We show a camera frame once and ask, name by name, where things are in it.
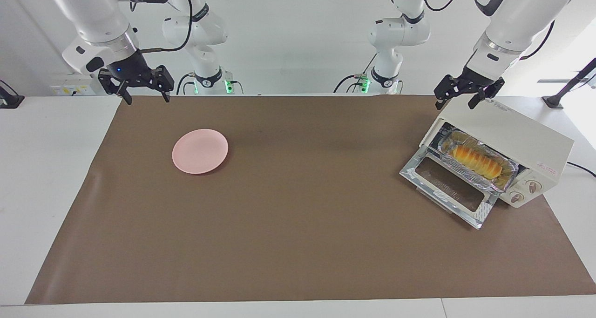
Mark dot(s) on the cream toaster oven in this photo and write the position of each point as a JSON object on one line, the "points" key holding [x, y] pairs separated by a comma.
{"points": [[517, 131]]}

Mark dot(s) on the glass oven door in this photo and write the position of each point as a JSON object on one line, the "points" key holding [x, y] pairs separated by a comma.
{"points": [[449, 187]]}

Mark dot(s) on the pink round plate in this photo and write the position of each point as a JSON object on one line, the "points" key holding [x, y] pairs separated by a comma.
{"points": [[200, 151]]}

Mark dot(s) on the golden bread loaf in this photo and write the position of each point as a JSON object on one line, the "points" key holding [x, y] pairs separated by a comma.
{"points": [[477, 161]]}

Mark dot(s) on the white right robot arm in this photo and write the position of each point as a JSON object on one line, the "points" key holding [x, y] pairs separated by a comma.
{"points": [[93, 10]]}

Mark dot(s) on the black table clamp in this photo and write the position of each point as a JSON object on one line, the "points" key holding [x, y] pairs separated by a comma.
{"points": [[9, 99]]}

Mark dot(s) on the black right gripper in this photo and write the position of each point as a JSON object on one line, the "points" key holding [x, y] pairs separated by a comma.
{"points": [[130, 71]]}

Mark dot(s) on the white wall power outlet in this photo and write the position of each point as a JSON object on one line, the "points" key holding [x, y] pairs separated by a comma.
{"points": [[70, 90]]}

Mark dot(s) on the aluminium foil tray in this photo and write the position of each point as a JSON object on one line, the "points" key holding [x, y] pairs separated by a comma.
{"points": [[507, 180]]}

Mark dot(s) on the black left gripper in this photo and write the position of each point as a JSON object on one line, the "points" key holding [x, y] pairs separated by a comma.
{"points": [[472, 80]]}

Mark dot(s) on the black camera stand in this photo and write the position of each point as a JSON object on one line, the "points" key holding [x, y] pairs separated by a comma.
{"points": [[570, 85]]}

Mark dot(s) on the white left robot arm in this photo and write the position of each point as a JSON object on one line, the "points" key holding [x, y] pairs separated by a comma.
{"points": [[526, 15]]}

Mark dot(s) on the cream oven knob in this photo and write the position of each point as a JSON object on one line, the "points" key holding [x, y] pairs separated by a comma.
{"points": [[532, 186], [517, 197]]}

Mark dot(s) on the brown table mat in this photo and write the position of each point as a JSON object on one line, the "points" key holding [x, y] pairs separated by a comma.
{"points": [[298, 225]]}

